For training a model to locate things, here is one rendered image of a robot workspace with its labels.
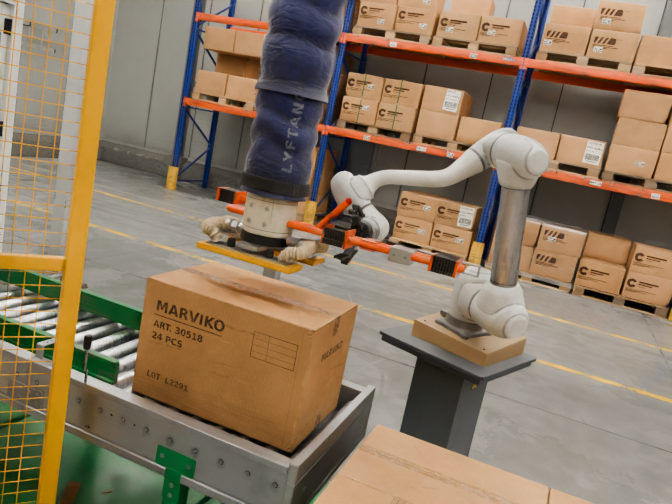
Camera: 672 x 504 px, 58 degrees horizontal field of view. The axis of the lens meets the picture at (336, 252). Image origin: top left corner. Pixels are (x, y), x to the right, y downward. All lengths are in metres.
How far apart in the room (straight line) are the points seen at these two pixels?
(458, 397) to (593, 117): 8.09
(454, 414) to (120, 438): 1.29
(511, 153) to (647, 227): 8.18
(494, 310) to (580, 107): 8.13
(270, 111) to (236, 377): 0.83
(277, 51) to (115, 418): 1.24
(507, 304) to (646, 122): 6.85
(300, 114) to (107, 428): 1.16
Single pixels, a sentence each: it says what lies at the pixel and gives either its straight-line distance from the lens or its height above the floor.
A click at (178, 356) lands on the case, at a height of 0.72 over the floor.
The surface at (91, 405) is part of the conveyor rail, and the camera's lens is 2.13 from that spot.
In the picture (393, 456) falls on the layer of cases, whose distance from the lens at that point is 2.07.
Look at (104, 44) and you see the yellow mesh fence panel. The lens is 1.85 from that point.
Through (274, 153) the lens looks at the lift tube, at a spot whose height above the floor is 1.42.
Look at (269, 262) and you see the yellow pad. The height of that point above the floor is 1.09.
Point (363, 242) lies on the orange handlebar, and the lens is 1.86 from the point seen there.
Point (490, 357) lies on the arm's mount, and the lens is 2.48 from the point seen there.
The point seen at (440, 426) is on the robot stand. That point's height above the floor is 0.43.
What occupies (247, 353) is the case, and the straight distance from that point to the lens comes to 1.89.
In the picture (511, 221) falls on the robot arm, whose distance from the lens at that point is 2.26.
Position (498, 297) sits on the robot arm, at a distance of 2.33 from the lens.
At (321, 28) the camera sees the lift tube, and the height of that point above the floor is 1.80.
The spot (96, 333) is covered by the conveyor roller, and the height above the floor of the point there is 0.54.
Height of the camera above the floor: 1.51
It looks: 11 degrees down
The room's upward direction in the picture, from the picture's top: 11 degrees clockwise
